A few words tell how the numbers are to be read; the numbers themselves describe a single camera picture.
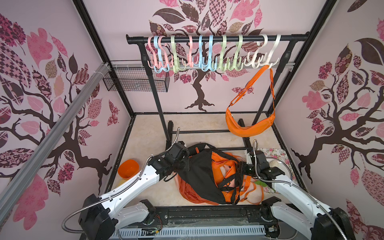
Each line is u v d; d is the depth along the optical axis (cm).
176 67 58
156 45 51
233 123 83
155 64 58
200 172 76
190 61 88
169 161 58
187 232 70
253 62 60
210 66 59
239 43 51
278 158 95
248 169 72
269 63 60
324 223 39
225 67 57
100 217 37
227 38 51
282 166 89
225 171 89
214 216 75
